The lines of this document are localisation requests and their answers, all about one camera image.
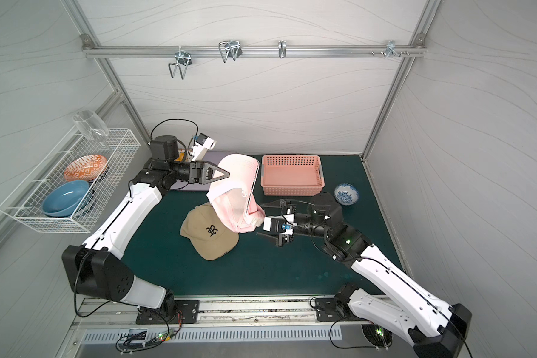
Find white wire wall basket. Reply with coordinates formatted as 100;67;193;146
0;128;140;234

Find clear drinking glass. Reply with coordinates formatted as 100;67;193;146
73;110;109;143

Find yellow fruit pieces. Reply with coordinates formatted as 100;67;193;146
176;152;186;163

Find loop metal hook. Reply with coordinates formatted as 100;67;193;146
218;40;243;63

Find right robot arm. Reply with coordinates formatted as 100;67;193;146
261;192;472;357

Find double wire metal hook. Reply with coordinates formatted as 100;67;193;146
168;48;192;80

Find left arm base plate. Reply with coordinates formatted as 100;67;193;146
135;300;200;325

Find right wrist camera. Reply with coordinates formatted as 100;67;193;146
263;214;296;235

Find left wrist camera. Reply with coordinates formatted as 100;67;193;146
190;133;216;161

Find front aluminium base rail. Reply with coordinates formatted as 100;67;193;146
69;293;442;331

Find beige baseball cap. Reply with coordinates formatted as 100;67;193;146
180;204;239;261

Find left base cable bundle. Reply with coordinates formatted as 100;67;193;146
114;308;184;354

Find pink baseball cap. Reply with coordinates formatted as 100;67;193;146
207;154;266;234

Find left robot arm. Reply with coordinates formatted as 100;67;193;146
62;134;230;312

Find orange patterned bowl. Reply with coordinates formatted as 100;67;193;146
64;154;108;182

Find horizontal aluminium rail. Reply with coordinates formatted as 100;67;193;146
83;44;428;60

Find blue white porcelain bowl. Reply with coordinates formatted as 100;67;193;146
334;183;359;206

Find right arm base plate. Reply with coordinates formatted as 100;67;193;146
310;298;354;322

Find pink plastic basket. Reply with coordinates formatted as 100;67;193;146
261;155;325;196

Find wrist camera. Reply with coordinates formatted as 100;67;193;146
190;133;216;161
263;214;296;235

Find blue ceramic bowl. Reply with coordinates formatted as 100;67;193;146
41;180;90;218

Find small metal hook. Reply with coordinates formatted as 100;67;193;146
277;40;286;59

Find lavender cutting mat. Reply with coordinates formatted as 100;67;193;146
171;151;231;192

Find right base cable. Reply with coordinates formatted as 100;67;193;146
308;292;394;350

